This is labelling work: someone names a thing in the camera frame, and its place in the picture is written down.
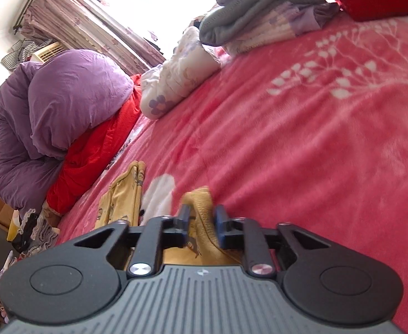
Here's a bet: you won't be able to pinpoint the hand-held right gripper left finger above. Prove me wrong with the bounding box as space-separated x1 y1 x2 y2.
73 203 193 277

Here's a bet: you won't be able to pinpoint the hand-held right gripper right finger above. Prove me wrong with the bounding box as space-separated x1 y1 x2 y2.
213 204 330 278

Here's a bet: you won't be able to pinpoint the yellow car-print pants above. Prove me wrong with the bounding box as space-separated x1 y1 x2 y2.
162 187 244 266

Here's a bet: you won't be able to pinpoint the yellow car-print shirt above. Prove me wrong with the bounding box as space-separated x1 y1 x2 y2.
98 161 148 225

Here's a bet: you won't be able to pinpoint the pink floral blanket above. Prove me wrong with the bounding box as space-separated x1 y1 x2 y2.
54 13 408 334

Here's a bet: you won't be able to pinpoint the red quilt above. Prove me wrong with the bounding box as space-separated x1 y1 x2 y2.
46 74 144 216

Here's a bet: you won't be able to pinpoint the tan plush toy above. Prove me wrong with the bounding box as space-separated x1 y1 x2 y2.
42 200 65 231

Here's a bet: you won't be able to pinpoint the white floral padded garment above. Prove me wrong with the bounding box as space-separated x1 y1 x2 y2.
139 26 223 121

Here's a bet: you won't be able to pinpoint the purple duvet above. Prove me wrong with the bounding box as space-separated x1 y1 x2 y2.
0 49 136 211

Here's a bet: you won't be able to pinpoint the small yellow item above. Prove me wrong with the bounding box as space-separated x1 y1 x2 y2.
7 212 21 241

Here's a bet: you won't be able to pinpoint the lavender printed garment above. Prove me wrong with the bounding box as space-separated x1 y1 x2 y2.
224 2 340 57

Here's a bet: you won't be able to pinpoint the white slatted box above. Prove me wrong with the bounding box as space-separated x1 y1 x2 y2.
31 42 65 65

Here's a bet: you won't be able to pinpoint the grey fleece garment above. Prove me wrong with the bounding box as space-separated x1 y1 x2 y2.
199 0 341 48

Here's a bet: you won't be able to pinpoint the pinkish pleated curtain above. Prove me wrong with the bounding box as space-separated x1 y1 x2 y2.
15 0 167 77

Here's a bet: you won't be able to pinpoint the checkered cloth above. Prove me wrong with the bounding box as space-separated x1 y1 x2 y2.
0 40 35 72

